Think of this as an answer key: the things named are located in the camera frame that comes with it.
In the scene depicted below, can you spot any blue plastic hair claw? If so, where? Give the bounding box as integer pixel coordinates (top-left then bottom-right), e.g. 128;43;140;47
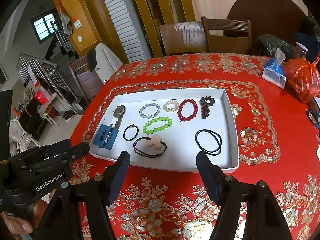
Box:
93;125;119;150

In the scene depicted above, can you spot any silver metal wristwatch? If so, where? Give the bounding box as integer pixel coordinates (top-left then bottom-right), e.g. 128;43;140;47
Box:
113;105;125;129

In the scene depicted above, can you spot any small black hair tie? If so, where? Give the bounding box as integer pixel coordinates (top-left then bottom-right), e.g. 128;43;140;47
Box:
122;124;139;142

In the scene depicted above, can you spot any green bead bracelet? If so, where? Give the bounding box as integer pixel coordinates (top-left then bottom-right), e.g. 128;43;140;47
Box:
142;116;173;135

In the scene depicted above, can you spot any grey braided rope bracelet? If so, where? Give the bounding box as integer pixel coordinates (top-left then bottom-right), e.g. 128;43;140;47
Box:
139;102;161;119

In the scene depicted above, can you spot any black hair tie white flower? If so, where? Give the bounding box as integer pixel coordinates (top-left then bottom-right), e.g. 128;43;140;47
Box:
133;135;167;159

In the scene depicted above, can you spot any thin black double hair tie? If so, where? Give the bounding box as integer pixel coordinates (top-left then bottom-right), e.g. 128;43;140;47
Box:
194;128;222;156

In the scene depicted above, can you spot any clear spiral hair tie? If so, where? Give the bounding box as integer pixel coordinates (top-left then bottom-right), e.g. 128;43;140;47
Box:
163;100;180;113

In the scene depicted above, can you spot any red bead bracelet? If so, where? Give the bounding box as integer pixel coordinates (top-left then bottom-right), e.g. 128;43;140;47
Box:
177;98;199;123

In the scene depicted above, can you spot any dark brown bead bracelet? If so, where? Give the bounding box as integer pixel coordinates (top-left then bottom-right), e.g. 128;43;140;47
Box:
199;96;216;119

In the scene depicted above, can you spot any person left hand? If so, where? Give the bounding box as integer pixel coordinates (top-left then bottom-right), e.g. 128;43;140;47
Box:
1;199;48;239

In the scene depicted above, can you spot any white ornate chair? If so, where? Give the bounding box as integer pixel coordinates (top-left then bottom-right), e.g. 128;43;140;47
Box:
9;119;41;153

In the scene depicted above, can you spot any red bag on shelf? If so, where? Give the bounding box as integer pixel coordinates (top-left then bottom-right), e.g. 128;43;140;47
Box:
34;90;49;105

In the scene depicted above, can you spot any wooden chair with jacket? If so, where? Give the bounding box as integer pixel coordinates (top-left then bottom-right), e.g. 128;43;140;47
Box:
68;56;103;105

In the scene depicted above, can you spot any metal staircase railing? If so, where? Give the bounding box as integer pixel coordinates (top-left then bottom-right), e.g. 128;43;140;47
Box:
16;54;78;113

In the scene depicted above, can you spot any white shallow tray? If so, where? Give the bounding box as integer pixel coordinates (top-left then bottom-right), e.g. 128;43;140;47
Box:
89;88;239;172

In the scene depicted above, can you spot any white jacket on chair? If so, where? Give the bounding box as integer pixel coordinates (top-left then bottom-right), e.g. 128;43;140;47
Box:
87;43;123;84

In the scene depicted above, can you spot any blue white tissue pack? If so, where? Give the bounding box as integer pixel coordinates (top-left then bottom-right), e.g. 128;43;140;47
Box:
262;48;286;89

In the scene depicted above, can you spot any orange plastic bag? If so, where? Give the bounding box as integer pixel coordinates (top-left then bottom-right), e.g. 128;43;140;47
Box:
283;54;319;103

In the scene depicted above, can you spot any wooden chair far side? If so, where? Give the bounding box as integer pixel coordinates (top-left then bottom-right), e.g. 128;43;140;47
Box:
201;16;252;54

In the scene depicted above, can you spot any black plastic bag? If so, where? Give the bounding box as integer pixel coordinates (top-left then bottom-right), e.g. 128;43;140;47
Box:
256;34;295;60

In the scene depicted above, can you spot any dark round folded table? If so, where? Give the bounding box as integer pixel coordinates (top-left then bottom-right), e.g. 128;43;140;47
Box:
227;0;307;44

